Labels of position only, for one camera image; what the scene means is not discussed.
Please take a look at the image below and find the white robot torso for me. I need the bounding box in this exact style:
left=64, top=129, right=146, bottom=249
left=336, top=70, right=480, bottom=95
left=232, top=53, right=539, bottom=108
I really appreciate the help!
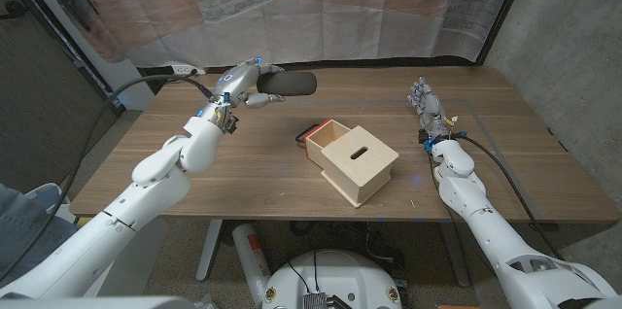
left=261, top=249, right=403, bottom=309

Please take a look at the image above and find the wooden drawer with red front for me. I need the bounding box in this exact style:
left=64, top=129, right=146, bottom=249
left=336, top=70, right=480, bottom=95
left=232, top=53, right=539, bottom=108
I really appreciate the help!
left=294, top=118, right=352, bottom=169

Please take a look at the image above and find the grey table leg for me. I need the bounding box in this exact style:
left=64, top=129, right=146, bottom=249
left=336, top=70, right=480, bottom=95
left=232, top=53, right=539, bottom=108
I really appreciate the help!
left=439, top=221, right=471, bottom=289
left=195, top=219, right=224, bottom=283

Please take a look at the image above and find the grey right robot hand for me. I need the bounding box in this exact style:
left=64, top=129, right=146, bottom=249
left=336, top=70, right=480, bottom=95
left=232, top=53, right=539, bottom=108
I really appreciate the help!
left=407, top=75, right=456, bottom=143

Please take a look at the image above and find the printed room backdrop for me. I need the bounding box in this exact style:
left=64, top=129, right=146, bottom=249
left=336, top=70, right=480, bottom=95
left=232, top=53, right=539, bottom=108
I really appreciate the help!
left=9, top=0, right=524, bottom=68

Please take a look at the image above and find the white power strip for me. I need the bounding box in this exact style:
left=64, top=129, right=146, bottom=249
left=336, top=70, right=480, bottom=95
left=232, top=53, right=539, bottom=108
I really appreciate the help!
left=170, top=63, right=208, bottom=76

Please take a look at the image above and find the dark grey glasses case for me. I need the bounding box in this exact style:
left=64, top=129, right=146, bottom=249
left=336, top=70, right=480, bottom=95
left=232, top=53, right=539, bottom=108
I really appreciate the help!
left=256, top=71, right=318, bottom=97

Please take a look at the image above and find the white cylinder with orange label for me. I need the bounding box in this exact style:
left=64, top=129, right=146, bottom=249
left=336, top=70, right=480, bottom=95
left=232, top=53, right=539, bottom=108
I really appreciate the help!
left=231, top=223, right=273, bottom=308

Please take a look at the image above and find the person's leg in jeans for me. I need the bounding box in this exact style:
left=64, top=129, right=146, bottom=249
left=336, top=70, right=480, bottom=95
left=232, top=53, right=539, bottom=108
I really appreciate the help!
left=0, top=182, right=67, bottom=276

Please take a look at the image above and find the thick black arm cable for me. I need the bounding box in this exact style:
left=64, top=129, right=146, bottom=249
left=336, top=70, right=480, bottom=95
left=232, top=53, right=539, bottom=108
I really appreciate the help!
left=451, top=133, right=565, bottom=261
left=0, top=73, right=215, bottom=284

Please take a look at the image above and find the white sneaker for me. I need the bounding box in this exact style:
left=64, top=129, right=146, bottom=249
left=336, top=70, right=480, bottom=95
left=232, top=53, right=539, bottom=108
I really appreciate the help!
left=23, top=182, right=74, bottom=223

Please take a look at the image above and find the black backdrop frame pole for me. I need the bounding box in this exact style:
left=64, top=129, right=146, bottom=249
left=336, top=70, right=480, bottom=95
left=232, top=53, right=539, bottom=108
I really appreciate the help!
left=0, top=0, right=125, bottom=119
left=477, top=0, right=534, bottom=66

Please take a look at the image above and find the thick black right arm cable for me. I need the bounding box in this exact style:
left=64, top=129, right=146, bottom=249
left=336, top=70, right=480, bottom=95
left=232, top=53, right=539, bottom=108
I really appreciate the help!
left=451, top=133, right=565, bottom=261

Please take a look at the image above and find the wooden box with slot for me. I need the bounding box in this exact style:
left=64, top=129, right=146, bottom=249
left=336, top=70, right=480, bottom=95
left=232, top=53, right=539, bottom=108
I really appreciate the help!
left=320, top=125, right=399, bottom=209

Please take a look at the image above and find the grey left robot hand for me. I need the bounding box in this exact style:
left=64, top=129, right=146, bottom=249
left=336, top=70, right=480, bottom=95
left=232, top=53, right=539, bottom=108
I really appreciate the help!
left=212, top=57, right=287, bottom=110

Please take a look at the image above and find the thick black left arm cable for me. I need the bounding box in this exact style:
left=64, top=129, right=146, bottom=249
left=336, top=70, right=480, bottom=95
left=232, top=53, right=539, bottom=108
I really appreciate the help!
left=0, top=73, right=215, bottom=284

